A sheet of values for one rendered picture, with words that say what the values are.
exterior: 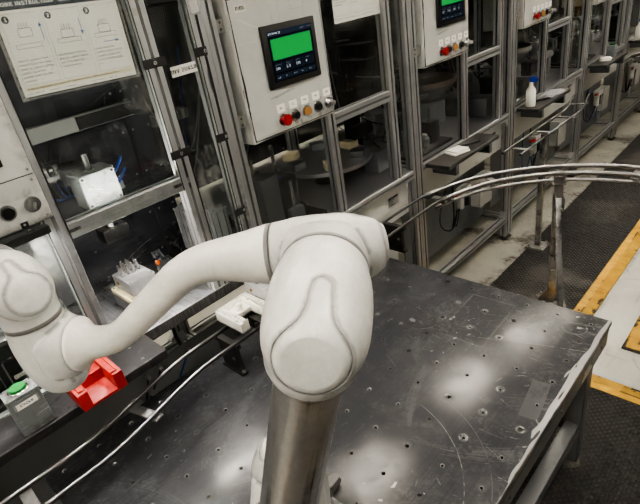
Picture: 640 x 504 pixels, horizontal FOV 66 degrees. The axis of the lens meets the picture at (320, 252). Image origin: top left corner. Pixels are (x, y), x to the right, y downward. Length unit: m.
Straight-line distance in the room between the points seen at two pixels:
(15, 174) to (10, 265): 0.50
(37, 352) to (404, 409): 0.98
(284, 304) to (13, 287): 0.50
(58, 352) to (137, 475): 0.67
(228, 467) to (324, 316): 1.00
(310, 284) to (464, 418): 1.00
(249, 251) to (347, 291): 0.23
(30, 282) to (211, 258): 0.30
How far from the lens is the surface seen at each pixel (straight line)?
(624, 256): 3.68
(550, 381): 1.65
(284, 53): 1.83
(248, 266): 0.77
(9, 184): 1.43
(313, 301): 0.56
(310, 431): 0.73
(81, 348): 1.01
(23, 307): 0.94
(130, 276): 1.81
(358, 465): 1.42
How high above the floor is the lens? 1.79
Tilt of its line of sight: 28 degrees down
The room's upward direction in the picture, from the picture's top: 10 degrees counter-clockwise
